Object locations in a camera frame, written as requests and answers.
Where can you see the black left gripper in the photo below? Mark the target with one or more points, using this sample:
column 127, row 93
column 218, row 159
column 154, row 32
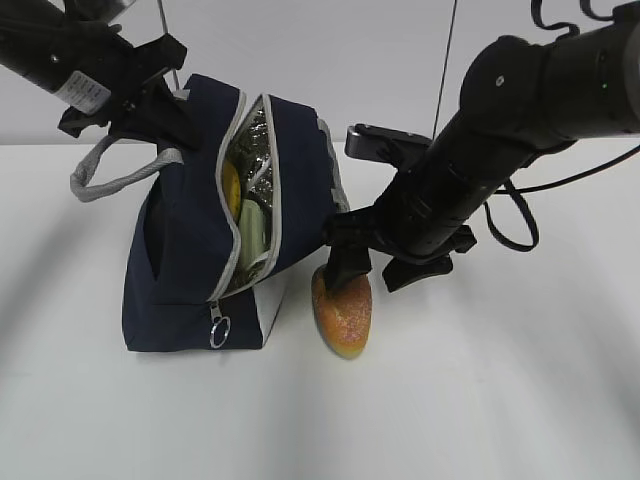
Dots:
column 122, row 87

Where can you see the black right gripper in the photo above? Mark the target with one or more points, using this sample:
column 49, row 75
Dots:
column 419, row 251

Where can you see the brown bread roll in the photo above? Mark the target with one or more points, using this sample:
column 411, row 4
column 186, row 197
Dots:
column 343, row 318

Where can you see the yellow banana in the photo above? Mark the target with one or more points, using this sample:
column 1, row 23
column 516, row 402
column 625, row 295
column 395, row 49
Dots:
column 232, row 189

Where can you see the navy and white lunch bag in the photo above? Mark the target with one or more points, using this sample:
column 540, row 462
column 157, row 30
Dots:
column 183, row 287

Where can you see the green lidded glass container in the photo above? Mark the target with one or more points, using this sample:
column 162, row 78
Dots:
column 253, row 229

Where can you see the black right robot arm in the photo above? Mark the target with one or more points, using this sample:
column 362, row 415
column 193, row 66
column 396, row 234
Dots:
column 518, row 102

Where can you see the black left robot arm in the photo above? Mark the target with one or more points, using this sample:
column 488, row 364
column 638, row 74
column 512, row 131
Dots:
column 76, row 53

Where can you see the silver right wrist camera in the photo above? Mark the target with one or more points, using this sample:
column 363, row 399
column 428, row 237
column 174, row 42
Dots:
column 397, row 148

